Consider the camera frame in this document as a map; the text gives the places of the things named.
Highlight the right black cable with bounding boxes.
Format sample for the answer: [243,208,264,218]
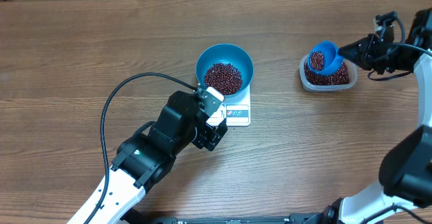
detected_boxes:
[366,14,432,82]

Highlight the blue measuring scoop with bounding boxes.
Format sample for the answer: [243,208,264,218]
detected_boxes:
[307,40,344,76]

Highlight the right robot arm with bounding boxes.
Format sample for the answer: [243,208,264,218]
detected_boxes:
[308,9,431,223]

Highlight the left black cable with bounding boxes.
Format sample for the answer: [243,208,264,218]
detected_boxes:
[82,72,198,224]

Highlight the red beans in container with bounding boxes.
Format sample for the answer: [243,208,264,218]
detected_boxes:
[304,62,350,86]

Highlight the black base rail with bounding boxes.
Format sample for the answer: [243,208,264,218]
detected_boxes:
[120,210,337,224]

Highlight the red beans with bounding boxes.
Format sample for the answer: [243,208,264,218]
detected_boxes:
[204,63,243,95]
[309,51,325,71]
[304,62,350,86]

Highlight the clear plastic bean container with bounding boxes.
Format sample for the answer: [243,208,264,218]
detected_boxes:
[299,55,357,92]

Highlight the white kitchen scale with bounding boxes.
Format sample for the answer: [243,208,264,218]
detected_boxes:
[207,86,251,127]

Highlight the black cable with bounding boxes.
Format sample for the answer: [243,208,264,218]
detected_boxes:
[366,14,432,82]
[82,72,198,224]

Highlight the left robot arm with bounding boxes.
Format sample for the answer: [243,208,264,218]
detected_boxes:
[70,87,227,223]

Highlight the red beans in bowl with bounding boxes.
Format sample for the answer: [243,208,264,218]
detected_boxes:
[204,63,243,95]

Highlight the teal bowl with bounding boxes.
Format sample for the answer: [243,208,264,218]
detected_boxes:
[196,43,254,98]

